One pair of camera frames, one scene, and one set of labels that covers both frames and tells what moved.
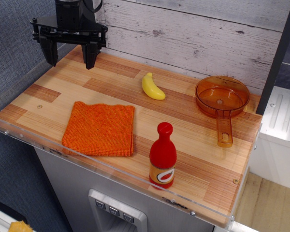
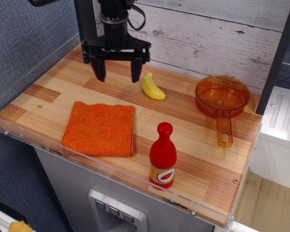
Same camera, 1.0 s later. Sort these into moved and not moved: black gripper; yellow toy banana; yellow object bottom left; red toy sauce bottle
Moved: black gripper
Not moved: yellow toy banana; red toy sauce bottle; yellow object bottom left
